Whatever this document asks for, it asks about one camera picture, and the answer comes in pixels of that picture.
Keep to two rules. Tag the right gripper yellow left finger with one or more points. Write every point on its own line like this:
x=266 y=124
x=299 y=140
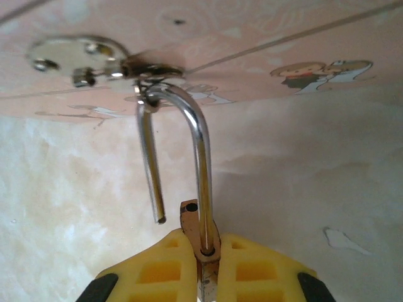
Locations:
x=163 y=251

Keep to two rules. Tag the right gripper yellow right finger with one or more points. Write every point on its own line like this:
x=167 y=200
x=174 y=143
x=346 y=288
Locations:
x=252 y=255

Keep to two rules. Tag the brass padlock chrome shackle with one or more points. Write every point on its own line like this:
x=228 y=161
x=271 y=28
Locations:
x=201 y=157

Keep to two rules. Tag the pink tin box cartoon couple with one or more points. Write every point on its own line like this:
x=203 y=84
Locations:
x=252 y=31

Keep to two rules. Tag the chrome tin hasp latch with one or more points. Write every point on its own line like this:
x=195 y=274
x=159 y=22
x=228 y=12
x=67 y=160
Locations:
x=63 y=50

